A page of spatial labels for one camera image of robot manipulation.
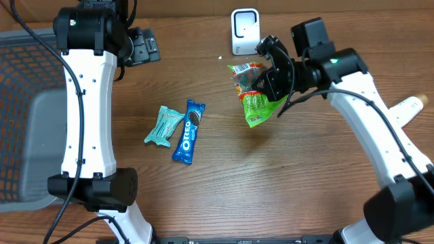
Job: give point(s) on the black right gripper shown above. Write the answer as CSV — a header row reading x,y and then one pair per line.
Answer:
x,y
271,89

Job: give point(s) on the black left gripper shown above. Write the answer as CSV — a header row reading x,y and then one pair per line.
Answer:
x,y
146,46

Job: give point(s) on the green Haribo gummy bag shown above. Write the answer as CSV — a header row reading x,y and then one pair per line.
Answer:
x,y
256,106

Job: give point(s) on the teal snack packet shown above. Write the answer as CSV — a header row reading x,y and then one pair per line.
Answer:
x,y
167,122

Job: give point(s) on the blue Oreo cookie pack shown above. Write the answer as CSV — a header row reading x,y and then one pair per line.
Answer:
x,y
185,148

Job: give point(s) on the white tube with gold cap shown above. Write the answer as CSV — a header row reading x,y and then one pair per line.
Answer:
x,y
407,109

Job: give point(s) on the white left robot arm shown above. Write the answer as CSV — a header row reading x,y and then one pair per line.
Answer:
x,y
97,42

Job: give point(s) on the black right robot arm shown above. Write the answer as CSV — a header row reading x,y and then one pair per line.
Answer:
x,y
404,203

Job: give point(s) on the white barcode scanner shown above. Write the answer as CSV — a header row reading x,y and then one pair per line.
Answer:
x,y
245,31

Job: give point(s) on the grey plastic mesh basket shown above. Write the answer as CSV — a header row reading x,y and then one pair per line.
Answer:
x,y
33,122

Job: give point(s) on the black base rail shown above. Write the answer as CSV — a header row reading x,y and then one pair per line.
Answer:
x,y
306,239

